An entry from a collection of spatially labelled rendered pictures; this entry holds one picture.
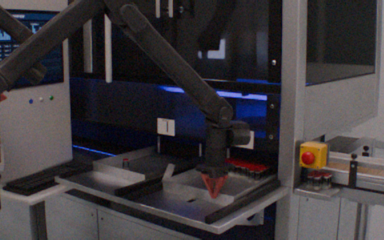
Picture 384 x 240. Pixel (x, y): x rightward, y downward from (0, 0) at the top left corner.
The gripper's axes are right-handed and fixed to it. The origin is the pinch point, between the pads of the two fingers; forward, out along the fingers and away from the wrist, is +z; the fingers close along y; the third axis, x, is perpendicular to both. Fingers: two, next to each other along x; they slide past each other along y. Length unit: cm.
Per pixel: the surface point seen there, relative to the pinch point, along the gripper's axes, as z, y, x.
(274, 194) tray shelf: 2.0, 18.8, -9.9
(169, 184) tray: 0.4, 0.5, 17.3
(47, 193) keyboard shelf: 12, -13, 64
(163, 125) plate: -12, 26, 43
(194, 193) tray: 1.1, 0.7, 7.5
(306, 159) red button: -9.9, 23.1, -17.8
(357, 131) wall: 53, 489, 109
